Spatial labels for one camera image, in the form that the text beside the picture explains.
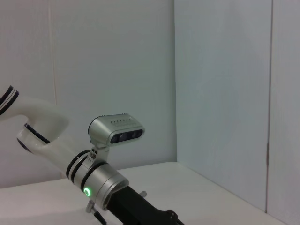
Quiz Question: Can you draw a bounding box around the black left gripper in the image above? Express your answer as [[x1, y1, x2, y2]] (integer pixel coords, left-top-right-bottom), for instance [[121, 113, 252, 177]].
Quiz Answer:
[[106, 186, 186, 225]]

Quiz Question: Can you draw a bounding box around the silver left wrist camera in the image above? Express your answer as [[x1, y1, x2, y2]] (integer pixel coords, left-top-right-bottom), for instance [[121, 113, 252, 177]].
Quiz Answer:
[[88, 113, 146, 150]]

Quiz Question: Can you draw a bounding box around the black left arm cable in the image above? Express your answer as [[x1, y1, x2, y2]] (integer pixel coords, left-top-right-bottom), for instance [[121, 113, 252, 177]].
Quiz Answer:
[[85, 200, 109, 225]]

